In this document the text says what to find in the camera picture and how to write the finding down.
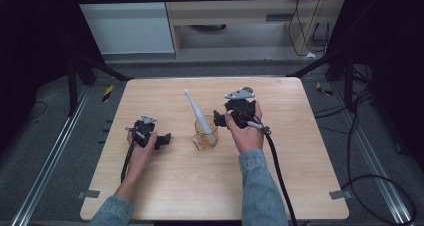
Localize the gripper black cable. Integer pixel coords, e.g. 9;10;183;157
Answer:
229;105;299;226
120;139;137;184

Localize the black curtain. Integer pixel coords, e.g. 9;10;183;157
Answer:
0;0;105;150
328;0;424;174

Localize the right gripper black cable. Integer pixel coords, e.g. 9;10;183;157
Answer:
229;105;299;226

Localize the light wooden desk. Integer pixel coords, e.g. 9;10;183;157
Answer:
162;0;349;60

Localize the white electric toothbrush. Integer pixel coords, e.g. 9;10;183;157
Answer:
183;88;216;144

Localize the white cabinet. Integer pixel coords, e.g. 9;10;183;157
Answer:
70;0;176;55

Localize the black metal stand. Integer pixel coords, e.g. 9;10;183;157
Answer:
65;50;133;118
286;47;357;114

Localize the black hanging desk cable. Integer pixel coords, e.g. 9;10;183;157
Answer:
287;0;316;57

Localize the dark object under desk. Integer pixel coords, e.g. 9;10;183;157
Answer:
189;23;228;33

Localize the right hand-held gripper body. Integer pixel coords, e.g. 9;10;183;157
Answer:
223;86;258;130

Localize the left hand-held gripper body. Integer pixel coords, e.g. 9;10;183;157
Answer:
125;114;158;150

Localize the grey table bracket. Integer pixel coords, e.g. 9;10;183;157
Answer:
76;189;101;200
328;189;353;201

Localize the thin black floor cable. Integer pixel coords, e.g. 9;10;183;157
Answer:
22;100;49;122

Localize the aluminium floor rail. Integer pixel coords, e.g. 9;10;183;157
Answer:
9;85;92;226
329;81;415;226

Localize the yellow black tape strip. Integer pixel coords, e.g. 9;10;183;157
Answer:
315;81;334;97
101;84;115;103

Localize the black looped floor cable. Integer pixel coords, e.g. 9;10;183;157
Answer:
313;87;418;226

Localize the person's left hand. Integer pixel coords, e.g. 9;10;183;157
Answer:
126;130;159;174

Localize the person's right hand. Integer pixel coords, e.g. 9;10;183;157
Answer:
224;100;265;154

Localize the amber glass cup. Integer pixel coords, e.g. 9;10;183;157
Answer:
191;114;220;152

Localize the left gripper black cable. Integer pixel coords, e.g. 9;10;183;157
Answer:
120;139;137;184

